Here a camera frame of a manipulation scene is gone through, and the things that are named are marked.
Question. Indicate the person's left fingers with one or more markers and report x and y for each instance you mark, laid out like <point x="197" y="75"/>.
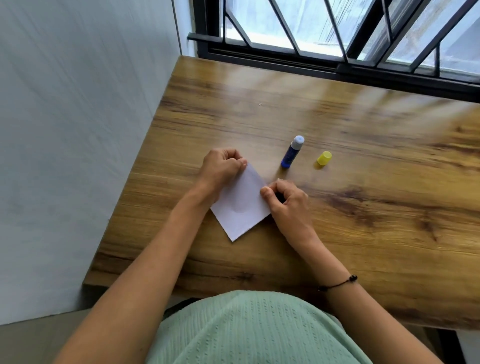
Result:
<point x="234" y="159"/>

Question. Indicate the person's right hand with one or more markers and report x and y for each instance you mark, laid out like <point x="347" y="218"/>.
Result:
<point x="290" y="210"/>

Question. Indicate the yellow glue stick cap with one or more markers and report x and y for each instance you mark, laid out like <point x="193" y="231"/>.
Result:
<point x="324" y="158"/>

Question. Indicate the black window frame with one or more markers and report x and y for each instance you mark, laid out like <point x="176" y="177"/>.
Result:
<point x="337" y="63"/>

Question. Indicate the blue glue stick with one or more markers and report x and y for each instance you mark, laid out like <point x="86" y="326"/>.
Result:
<point x="291" y="152"/>

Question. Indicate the wooden table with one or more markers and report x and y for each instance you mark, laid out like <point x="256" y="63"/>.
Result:
<point x="311" y="187"/>

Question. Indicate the person's left forearm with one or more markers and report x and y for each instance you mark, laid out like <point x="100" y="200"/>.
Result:
<point x="135" y="285"/>

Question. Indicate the black window security grille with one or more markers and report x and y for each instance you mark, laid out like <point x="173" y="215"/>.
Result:
<point x="337" y="26"/>

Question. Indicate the person's right thumb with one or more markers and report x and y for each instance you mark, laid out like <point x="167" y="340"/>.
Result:
<point x="267" y="193"/>

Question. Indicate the mint green knit top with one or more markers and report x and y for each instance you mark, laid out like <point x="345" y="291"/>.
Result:
<point x="255" y="330"/>

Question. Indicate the person's left hand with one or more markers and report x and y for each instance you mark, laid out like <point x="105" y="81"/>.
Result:
<point x="217" y="168"/>

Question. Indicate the white paper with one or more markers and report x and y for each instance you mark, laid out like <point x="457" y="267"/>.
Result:
<point x="242" y="204"/>

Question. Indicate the person's right forearm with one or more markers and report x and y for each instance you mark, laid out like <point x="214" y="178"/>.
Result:
<point x="360" y="300"/>

